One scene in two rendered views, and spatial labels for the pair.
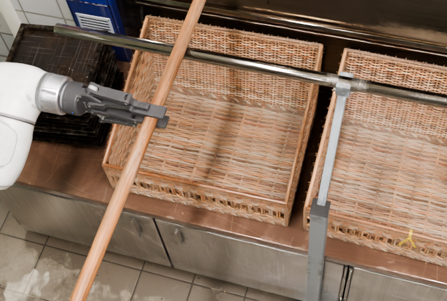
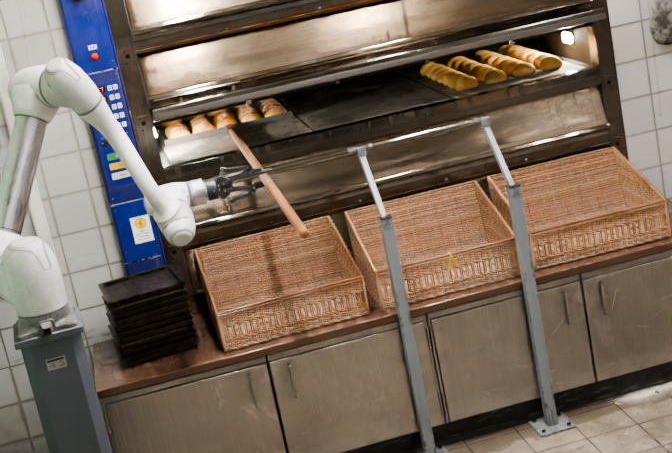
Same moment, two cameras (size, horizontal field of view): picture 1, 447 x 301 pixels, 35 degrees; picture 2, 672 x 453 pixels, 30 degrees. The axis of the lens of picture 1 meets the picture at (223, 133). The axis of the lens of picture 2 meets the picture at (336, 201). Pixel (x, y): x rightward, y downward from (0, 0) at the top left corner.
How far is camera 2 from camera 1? 3.59 m
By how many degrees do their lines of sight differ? 50
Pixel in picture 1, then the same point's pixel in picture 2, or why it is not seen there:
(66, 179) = (183, 364)
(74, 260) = not seen: outside the picture
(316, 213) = (385, 218)
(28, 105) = (185, 195)
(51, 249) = not seen: outside the picture
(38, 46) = (122, 286)
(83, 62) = (164, 277)
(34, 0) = (91, 290)
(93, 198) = (213, 360)
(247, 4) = (268, 202)
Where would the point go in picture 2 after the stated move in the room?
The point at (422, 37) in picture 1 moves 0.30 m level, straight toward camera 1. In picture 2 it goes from (388, 175) to (405, 192)
